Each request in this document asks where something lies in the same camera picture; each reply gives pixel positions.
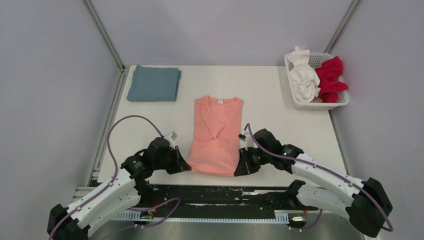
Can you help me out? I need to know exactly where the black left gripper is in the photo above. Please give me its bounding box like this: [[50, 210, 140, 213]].
[[153, 145, 192, 174]]

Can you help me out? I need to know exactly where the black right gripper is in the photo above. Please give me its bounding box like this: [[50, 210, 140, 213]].
[[234, 146, 271, 177]]

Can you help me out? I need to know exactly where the pink t shirt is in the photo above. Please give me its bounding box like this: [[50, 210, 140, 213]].
[[187, 95, 243, 177]]

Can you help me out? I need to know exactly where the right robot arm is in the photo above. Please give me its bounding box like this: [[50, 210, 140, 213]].
[[234, 125, 393, 238]]

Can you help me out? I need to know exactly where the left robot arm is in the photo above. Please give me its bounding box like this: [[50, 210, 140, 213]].
[[47, 137, 192, 240]]

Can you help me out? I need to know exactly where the folded blue-grey t shirt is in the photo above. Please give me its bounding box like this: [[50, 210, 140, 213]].
[[126, 65, 182, 102]]

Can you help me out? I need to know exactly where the crumpled white t shirt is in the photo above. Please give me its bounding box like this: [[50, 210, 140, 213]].
[[287, 46, 321, 103]]

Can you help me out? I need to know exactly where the crumpled red t shirt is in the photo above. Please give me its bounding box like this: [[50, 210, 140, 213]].
[[315, 56, 349, 103]]

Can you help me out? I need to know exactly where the white plastic basket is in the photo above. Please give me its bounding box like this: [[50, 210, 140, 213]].
[[284, 51, 350, 111]]

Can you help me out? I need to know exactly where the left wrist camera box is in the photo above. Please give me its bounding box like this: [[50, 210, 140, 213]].
[[164, 131, 178, 149]]

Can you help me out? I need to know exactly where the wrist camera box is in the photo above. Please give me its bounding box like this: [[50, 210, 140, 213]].
[[164, 131, 178, 149], [238, 130, 250, 142]]

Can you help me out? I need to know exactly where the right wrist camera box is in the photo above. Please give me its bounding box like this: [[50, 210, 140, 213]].
[[238, 130, 250, 142]]

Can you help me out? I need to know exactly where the slotted white cable duct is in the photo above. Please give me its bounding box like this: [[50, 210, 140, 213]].
[[112, 210, 290, 223]]

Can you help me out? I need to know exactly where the aluminium front rail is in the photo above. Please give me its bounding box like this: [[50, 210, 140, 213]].
[[71, 186, 373, 216]]

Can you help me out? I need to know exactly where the left aluminium frame post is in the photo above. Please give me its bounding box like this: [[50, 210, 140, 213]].
[[82, 0, 125, 72]]

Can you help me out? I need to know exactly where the aluminium frame post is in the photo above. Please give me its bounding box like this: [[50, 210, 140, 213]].
[[324, 0, 362, 54], [82, 0, 125, 72]]

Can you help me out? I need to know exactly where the right aluminium frame post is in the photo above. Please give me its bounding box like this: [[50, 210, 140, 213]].
[[324, 0, 362, 54]]

